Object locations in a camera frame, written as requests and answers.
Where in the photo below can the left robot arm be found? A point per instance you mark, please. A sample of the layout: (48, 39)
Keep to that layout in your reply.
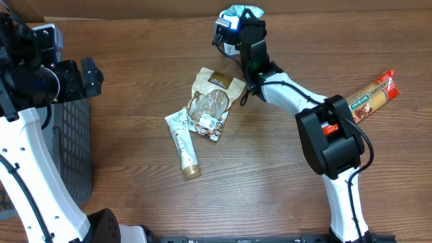
(32, 77)

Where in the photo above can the teal snack bar wrapper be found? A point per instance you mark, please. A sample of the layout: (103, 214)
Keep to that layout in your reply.
(238, 10)

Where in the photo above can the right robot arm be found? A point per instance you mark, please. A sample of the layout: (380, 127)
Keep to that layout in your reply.
(331, 142)

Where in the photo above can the white barcode scanner stand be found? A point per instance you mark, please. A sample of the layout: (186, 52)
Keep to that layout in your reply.
(231, 49)

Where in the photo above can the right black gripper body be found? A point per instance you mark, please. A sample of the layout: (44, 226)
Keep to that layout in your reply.
(263, 25)

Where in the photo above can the white tube with gold cap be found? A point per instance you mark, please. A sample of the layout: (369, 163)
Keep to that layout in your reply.
(178, 125)

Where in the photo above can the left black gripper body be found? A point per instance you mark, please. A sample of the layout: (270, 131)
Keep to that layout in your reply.
(71, 85)

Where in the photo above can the beige nut snack pouch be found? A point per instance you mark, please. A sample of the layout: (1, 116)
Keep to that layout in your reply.
(212, 96)

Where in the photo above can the cardboard panel backdrop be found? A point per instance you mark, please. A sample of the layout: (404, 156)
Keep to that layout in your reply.
(41, 10)

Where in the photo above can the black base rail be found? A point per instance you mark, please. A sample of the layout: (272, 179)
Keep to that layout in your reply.
(307, 238)

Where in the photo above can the grey plastic shopping basket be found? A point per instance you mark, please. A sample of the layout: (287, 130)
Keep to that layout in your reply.
(68, 141)

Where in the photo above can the orange spaghetti pasta packet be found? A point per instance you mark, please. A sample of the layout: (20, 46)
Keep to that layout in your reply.
(372, 97)

